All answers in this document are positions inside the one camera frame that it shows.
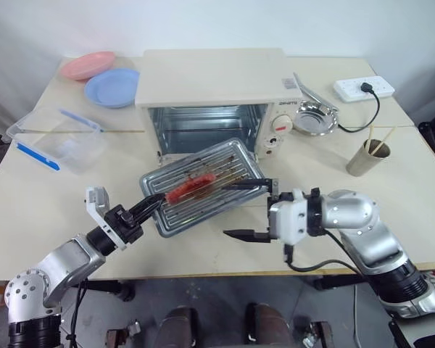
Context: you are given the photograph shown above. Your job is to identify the dark brown rounded shape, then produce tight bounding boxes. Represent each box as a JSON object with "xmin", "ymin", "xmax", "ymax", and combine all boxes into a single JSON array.
[
  {"xmin": 157, "ymin": 306, "xmax": 197, "ymax": 348},
  {"xmin": 244, "ymin": 303, "xmax": 293, "ymax": 348}
]

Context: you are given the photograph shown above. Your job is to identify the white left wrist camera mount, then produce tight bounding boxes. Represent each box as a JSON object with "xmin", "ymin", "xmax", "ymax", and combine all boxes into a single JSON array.
[{"xmin": 84, "ymin": 186, "xmax": 128, "ymax": 252}]

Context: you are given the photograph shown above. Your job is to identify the stainless steel bowl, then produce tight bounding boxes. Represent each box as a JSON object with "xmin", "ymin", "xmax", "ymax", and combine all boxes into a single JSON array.
[{"xmin": 292, "ymin": 101, "xmax": 339, "ymax": 137}]

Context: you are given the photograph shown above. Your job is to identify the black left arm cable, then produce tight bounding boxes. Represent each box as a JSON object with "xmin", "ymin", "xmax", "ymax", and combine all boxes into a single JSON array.
[{"xmin": 66, "ymin": 278, "xmax": 88, "ymax": 348}]

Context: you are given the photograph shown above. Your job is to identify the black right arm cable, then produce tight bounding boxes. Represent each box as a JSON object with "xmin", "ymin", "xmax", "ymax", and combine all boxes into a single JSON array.
[{"xmin": 283, "ymin": 227, "xmax": 371, "ymax": 273}]

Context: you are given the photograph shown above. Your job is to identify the pink plastic plate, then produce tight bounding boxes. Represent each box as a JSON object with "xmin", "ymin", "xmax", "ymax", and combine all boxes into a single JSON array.
[{"xmin": 60, "ymin": 51, "xmax": 117, "ymax": 82}]

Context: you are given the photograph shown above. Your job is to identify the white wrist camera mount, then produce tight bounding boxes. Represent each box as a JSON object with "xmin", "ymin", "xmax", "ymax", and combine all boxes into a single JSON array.
[
  {"xmin": 268, "ymin": 188, "xmax": 310, "ymax": 245},
  {"xmin": 84, "ymin": 186, "xmax": 128, "ymax": 252}
]

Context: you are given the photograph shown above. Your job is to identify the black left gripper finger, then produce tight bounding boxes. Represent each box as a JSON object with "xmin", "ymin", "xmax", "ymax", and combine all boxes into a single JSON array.
[
  {"xmin": 136, "ymin": 201, "xmax": 164, "ymax": 227},
  {"xmin": 130, "ymin": 193, "xmax": 167, "ymax": 217}
]

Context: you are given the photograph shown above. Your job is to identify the black table frame bar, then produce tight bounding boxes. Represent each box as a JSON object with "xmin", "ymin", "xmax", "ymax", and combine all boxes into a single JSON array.
[
  {"xmin": 312, "ymin": 274, "xmax": 368, "ymax": 291},
  {"xmin": 82, "ymin": 278, "xmax": 136, "ymax": 302}
]

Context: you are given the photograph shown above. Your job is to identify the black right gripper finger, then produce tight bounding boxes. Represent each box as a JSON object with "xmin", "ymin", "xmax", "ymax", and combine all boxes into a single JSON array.
[
  {"xmin": 222, "ymin": 228, "xmax": 273, "ymax": 244},
  {"xmin": 222, "ymin": 178, "xmax": 278, "ymax": 199}
]

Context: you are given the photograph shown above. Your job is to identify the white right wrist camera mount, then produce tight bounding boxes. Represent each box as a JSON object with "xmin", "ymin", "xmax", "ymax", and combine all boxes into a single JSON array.
[{"xmin": 268, "ymin": 188, "xmax": 310, "ymax": 245}]

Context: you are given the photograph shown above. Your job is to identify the clear container with blue clips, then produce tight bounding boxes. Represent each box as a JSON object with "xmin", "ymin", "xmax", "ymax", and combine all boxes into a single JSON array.
[{"xmin": 5, "ymin": 106, "xmax": 108, "ymax": 175}]

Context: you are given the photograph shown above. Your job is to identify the beige metal cup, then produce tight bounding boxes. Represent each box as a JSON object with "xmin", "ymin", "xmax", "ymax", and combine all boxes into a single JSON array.
[{"xmin": 345, "ymin": 138, "xmax": 393, "ymax": 178}]

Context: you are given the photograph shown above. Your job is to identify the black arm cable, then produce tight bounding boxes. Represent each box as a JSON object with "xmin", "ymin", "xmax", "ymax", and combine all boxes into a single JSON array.
[
  {"xmin": 283, "ymin": 227, "xmax": 371, "ymax": 273},
  {"xmin": 66, "ymin": 278, "xmax": 88, "ymax": 348}
]

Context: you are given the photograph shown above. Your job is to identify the blue plastic plate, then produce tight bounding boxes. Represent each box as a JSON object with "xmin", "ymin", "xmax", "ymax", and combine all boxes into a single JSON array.
[{"xmin": 84, "ymin": 67, "xmax": 141, "ymax": 109}]

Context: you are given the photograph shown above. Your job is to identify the black plug with cable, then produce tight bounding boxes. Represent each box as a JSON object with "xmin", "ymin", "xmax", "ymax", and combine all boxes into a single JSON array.
[{"xmin": 335, "ymin": 82, "xmax": 382, "ymax": 133}]

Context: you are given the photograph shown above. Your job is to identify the white power strip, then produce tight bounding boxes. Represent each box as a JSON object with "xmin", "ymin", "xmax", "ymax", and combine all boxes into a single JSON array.
[{"xmin": 333, "ymin": 75, "xmax": 397, "ymax": 103}]

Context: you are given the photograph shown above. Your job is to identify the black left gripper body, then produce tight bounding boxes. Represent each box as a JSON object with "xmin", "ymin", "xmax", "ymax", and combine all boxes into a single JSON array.
[{"xmin": 102, "ymin": 204, "xmax": 146, "ymax": 247}]

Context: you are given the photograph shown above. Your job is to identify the red sausage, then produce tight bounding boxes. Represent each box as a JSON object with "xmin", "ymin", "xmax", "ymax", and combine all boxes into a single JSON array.
[{"xmin": 165, "ymin": 173, "xmax": 217, "ymax": 206}]

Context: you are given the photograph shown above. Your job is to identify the silver ribbed baking tray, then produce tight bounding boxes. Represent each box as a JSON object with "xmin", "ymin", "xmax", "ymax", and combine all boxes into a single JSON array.
[{"xmin": 138, "ymin": 137, "xmax": 268, "ymax": 239}]

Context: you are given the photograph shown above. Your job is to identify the cream toaster oven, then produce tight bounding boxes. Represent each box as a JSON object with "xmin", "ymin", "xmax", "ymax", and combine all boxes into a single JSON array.
[{"xmin": 134, "ymin": 48, "xmax": 302, "ymax": 162}]

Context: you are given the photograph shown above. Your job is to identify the metal tray tongs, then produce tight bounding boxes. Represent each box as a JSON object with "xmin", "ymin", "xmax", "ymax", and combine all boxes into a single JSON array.
[{"xmin": 292, "ymin": 72, "xmax": 340, "ymax": 114}]

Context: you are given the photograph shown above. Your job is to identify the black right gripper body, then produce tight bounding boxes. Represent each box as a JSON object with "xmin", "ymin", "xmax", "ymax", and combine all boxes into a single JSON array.
[{"xmin": 266, "ymin": 191, "xmax": 295, "ymax": 241}]

